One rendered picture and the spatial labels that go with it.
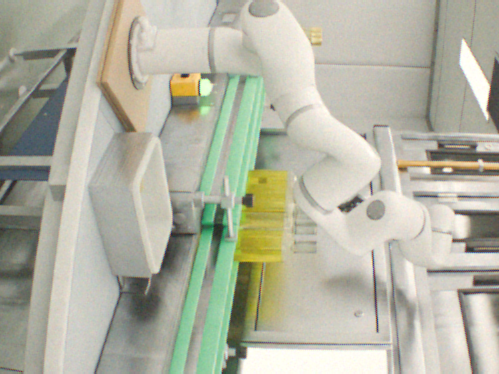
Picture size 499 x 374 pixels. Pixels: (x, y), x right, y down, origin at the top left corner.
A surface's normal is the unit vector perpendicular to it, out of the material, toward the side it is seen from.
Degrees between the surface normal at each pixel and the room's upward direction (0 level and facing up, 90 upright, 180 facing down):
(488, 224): 90
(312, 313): 90
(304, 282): 89
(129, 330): 90
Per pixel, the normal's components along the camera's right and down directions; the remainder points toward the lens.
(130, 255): -0.10, 0.60
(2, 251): -0.05, -0.80
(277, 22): 0.04, -0.52
